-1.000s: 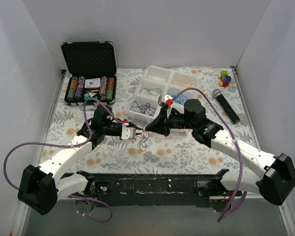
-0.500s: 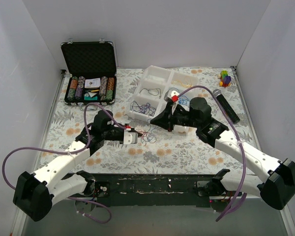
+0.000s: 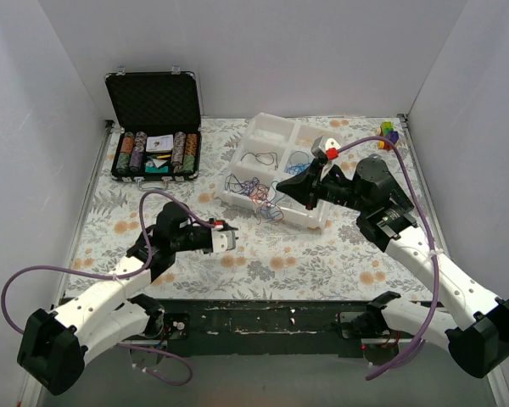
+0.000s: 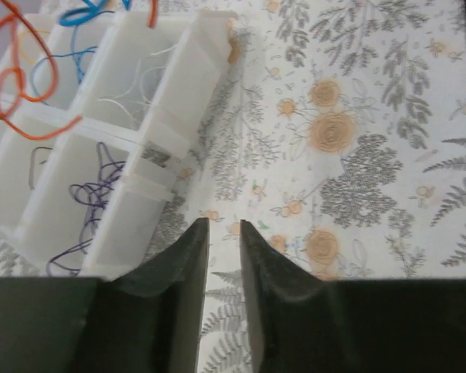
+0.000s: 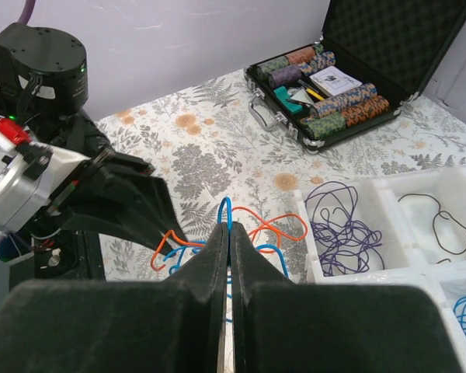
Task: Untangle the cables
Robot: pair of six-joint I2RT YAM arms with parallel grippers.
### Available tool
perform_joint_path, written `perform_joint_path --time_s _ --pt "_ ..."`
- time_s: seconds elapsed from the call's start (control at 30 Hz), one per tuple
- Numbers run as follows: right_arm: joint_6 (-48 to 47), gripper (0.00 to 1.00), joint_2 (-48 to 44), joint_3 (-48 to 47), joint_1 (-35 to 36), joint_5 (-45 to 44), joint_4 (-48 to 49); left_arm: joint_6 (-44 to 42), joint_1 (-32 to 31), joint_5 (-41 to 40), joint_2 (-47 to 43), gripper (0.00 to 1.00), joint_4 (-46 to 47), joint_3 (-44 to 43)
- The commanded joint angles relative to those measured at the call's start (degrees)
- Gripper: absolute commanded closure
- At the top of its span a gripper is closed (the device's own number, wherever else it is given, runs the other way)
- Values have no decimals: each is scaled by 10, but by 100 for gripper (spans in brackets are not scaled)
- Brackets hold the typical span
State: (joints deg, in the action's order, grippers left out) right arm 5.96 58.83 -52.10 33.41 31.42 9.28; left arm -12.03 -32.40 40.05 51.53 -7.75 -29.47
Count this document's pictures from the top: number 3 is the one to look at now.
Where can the white plastic compartment tray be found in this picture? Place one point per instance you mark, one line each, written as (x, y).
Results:
(273, 149)

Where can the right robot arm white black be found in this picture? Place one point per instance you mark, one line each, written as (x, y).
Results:
(473, 327)

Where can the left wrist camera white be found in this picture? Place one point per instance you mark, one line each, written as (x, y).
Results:
(223, 238)

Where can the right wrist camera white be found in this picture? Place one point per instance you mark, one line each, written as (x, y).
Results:
(325, 148)

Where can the black poker chip case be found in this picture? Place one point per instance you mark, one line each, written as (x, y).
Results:
(156, 103)

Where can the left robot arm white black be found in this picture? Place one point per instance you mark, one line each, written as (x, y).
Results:
(57, 345)

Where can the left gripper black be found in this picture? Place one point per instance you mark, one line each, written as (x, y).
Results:
(204, 239)

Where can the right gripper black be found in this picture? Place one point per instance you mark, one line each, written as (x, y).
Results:
(315, 192)

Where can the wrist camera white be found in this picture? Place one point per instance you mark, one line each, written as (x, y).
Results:
(223, 238)
(325, 148)

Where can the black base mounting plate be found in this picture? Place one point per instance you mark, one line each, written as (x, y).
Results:
(266, 327)

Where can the playing card deck box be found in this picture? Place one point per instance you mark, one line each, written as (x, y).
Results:
(160, 144)

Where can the colourful toy block figure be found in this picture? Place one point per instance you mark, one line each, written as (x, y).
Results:
(387, 131)

